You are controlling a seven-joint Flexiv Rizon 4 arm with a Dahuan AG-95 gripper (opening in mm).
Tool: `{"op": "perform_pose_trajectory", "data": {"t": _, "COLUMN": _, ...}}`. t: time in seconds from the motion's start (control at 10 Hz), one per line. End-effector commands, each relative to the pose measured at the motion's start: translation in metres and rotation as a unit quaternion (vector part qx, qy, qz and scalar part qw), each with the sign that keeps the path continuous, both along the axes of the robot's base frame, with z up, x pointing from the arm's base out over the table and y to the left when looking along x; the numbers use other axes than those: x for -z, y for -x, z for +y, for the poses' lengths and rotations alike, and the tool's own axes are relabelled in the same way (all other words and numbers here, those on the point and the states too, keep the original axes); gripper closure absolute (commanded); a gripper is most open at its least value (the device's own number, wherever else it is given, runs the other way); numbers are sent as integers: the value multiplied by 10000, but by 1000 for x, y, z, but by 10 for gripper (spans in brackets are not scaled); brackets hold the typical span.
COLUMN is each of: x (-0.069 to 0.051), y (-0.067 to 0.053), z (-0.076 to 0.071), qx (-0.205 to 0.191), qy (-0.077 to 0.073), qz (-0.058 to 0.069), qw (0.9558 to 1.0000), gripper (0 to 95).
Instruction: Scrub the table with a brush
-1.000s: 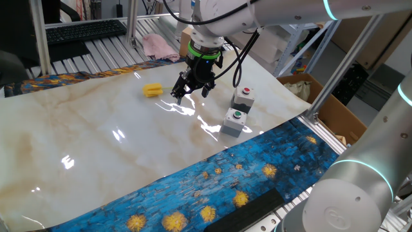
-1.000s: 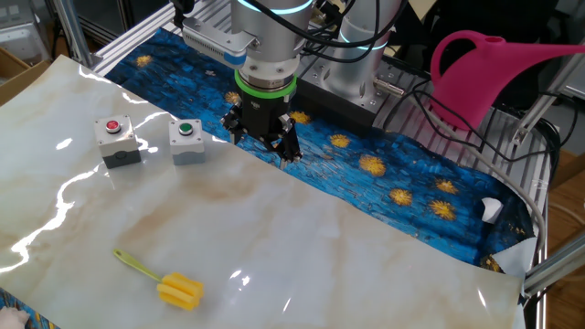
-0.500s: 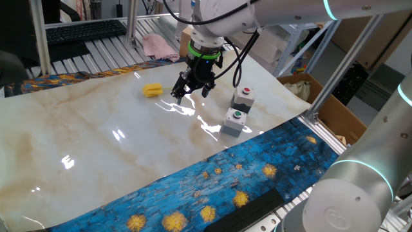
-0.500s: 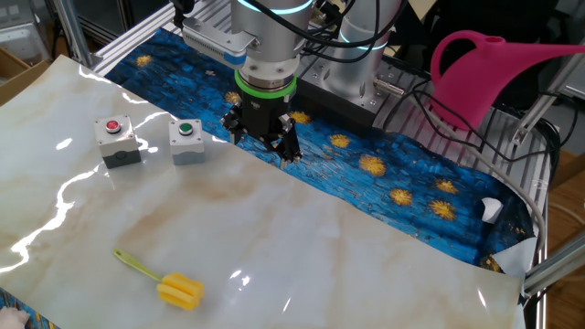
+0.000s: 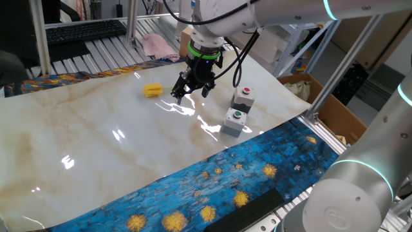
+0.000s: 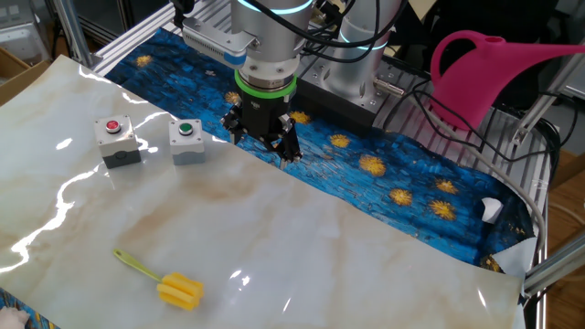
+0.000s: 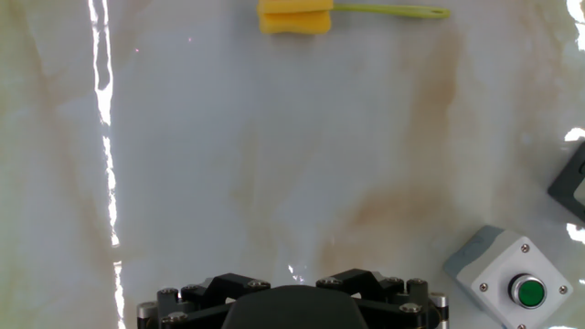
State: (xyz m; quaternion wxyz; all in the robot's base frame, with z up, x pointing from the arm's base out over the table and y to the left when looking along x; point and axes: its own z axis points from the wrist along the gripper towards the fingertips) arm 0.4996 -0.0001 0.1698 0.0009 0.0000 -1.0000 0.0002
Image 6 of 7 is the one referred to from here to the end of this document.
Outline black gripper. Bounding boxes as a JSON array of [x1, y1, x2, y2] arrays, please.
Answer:
[[221, 90, 303, 171]]

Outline yellow sponge brush green handle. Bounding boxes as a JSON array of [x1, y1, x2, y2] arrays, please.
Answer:
[[112, 249, 206, 313]]

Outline green push button box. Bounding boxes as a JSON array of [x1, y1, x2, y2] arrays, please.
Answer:
[[167, 119, 207, 166]]

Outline silver robot mounting plate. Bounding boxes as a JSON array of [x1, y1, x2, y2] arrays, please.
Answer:
[[297, 58, 404, 115]]

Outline glossy marble pattern mat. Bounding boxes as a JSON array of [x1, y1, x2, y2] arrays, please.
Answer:
[[0, 54, 527, 329]]

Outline blue starry night cloth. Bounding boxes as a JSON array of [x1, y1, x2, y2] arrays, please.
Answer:
[[0, 27, 538, 329]]

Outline silver round connector plug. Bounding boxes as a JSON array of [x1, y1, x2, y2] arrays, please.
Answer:
[[372, 76, 407, 98]]

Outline red push button box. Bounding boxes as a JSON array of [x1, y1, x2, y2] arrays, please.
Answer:
[[93, 113, 143, 170]]

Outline pink plastic watering can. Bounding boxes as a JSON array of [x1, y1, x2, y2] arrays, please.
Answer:
[[429, 29, 585, 133]]

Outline open cardboard box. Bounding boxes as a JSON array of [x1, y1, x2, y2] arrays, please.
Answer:
[[0, 45, 52, 107]]

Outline grey plastic bin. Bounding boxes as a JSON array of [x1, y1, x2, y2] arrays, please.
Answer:
[[0, 0, 52, 66]]

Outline pink fluffy cloth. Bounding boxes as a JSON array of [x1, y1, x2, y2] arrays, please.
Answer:
[[0, 305, 29, 329]]

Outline green wrist adapter ring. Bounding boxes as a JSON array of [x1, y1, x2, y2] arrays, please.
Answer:
[[234, 68, 299, 101]]

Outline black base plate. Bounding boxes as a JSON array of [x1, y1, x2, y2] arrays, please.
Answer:
[[295, 86, 381, 130]]

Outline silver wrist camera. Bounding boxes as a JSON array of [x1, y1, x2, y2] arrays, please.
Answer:
[[181, 17, 260, 69]]

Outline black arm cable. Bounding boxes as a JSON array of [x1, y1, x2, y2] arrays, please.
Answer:
[[171, 0, 408, 65]]

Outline aluminium frame post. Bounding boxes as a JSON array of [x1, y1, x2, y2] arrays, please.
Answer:
[[510, 45, 585, 148], [50, 0, 93, 69], [522, 231, 585, 299]]

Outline black table cable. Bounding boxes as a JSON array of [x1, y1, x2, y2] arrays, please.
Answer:
[[381, 80, 580, 165]]

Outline grey thick cable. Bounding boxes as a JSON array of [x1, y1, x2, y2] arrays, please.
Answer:
[[406, 93, 548, 252]]

